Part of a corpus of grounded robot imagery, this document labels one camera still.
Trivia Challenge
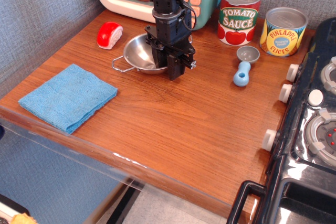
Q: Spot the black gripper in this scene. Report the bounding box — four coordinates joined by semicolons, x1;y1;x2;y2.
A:
145;7;196;81

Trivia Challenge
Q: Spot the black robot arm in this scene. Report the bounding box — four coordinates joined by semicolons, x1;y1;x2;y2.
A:
145;0;196;80

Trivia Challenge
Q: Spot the blue folded towel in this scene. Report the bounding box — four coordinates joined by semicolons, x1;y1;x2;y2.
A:
18;64;118;134

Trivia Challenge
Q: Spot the red white toy sushi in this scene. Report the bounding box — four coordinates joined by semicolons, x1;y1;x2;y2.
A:
97;22;123;50

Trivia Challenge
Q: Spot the blue grey measuring scoop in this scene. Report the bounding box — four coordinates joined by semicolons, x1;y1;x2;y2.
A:
233;46;260;87

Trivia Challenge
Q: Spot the tomato sauce can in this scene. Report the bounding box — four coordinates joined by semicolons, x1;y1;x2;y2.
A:
217;0;261;46

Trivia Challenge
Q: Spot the pineapple slices can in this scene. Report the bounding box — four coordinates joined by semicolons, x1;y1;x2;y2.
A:
259;7;308;57

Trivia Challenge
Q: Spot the white stove knob middle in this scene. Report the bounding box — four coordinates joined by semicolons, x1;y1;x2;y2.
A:
278;84;292;103

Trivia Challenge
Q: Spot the white stove knob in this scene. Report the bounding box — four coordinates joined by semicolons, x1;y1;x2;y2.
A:
262;129;277;152
278;84;292;103
286;64;300;82

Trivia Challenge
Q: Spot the white stove knob rear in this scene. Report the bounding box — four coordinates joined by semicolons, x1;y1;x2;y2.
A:
286;64;300;82

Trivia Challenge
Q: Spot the white stove knob front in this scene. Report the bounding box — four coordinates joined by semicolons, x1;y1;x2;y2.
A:
262;129;277;152

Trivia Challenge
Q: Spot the white round stove button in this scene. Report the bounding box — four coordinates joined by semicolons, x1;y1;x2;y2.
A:
308;89;323;106

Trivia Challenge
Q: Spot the grey rear stove burner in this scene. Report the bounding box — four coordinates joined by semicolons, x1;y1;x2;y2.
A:
320;57;336;95

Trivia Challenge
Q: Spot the grey stove burner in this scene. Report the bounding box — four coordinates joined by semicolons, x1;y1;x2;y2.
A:
320;57;336;95
305;108;335;167

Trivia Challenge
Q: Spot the grey front stove burner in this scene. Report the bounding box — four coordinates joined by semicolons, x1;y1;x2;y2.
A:
305;108;335;167

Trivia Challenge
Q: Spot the black toy stove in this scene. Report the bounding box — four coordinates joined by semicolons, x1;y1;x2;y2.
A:
256;18;335;223

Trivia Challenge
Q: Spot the yellow object at corner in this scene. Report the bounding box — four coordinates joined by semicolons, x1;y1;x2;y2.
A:
11;213;37;224

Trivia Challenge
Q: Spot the black oven door handle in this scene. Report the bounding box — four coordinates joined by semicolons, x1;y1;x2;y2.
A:
227;180;266;223

